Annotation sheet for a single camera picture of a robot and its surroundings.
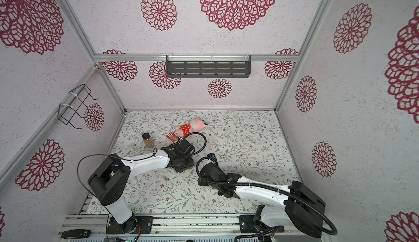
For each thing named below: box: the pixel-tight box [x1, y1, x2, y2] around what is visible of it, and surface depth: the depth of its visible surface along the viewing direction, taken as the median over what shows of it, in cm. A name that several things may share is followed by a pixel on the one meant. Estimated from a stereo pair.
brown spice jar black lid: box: [141, 131, 155, 149], surface depth 97 cm
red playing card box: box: [165, 131, 181, 144], surface depth 105 cm
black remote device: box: [60, 228, 92, 239], surface depth 71 cm
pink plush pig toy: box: [175, 117, 208, 137], surface depth 105 cm
